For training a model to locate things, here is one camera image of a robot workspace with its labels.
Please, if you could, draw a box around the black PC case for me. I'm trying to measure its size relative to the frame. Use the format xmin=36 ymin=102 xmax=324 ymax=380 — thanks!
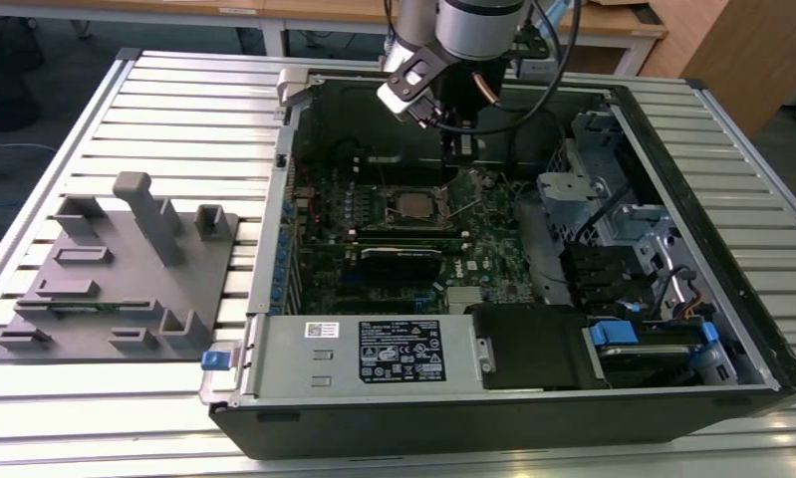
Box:
xmin=197 ymin=64 xmax=796 ymax=462

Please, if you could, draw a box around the wooden desk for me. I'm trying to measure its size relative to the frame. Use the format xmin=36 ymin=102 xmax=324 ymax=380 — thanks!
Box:
xmin=282 ymin=0 xmax=668 ymax=76
xmin=0 ymin=0 xmax=286 ymax=59

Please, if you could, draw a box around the coloured wire bundle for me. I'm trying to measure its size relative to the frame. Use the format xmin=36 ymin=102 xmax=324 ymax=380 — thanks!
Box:
xmin=675 ymin=291 xmax=716 ymax=321

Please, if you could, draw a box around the wooden cabinet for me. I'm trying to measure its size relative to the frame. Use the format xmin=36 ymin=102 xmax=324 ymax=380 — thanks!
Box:
xmin=639 ymin=0 xmax=796 ymax=146

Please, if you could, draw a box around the grey case latch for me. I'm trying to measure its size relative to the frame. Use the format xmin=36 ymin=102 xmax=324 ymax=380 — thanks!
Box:
xmin=275 ymin=68 xmax=314 ymax=109

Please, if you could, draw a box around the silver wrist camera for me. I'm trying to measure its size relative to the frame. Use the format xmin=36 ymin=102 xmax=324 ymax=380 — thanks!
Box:
xmin=356 ymin=48 xmax=456 ymax=129

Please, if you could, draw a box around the grey parts rack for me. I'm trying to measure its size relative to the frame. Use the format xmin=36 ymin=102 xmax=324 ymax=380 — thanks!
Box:
xmin=0 ymin=171 xmax=240 ymax=360

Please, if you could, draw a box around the silver CPU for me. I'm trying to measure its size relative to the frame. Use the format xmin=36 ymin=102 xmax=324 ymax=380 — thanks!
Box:
xmin=396 ymin=191 xmax=440 ymax=219

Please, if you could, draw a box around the CPU socket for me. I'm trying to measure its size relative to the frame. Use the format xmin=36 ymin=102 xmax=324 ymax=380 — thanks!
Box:
xmin=378 ymin=183 xmax=458 ymax=229

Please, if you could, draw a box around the black RAM slot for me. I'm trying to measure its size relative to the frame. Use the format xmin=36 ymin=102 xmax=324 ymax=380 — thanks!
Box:
xmin=356 ymin=225 xmax=464 ymax=239
xmin=354 ymin=236 xmax=467 ymax=249

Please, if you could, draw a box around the metal locking lever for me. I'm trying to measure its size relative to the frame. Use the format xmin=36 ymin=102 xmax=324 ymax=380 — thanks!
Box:
xmin=451 ymin=188 xmax=487 ymax=220

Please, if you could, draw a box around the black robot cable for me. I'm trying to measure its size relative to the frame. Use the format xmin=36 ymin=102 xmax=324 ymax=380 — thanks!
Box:
xmin=430 ymin=0 xmax=584 ymax=136

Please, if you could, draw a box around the green RAM stick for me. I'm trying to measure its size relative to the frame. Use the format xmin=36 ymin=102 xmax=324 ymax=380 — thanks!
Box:
xmin=45 ymin=303 xmax=121 ymax=317

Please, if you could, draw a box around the black graphics card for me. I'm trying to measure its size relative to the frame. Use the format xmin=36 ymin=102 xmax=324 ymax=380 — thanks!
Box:
xmin=358 ymin=246 xmax=447 ymax=289

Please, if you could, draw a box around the blue network cable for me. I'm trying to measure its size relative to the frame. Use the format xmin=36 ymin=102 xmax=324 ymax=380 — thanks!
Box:
xmin=0 ymin=142 xmax=61 ymax=208

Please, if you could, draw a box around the blue disk carrier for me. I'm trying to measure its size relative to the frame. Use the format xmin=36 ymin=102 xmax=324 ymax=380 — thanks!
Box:
xmin=587 ymin=321 xmax=642 ymax=346

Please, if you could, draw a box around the silver chipset heatsink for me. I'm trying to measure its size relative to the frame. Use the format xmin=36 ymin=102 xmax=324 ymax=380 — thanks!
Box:
xmin=444 ymin=286 xmax=486 ymax=306

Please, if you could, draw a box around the silver power supply unit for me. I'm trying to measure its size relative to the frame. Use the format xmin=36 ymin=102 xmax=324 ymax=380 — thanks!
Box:
xmin=234 ymin=313 xmax=500 ymax=399

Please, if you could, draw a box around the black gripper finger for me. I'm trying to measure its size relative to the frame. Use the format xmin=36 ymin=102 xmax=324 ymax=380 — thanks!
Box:
xmin=440 ymin=127 xmax=484 ymax=169

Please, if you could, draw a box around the silver drive cage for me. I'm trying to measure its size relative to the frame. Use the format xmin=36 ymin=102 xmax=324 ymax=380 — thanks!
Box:
xmin=535 ymin=110 xmax=646 ymax=235

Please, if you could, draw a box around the green motherboard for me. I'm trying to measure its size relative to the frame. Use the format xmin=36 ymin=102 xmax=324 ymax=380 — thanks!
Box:
xmin=290 ymin=166 xmax=552 ymax=316

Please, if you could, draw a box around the thick black cable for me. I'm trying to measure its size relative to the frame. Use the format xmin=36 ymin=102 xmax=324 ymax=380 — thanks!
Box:
xmin=574 ymin=184 xmax=635 ymax=246

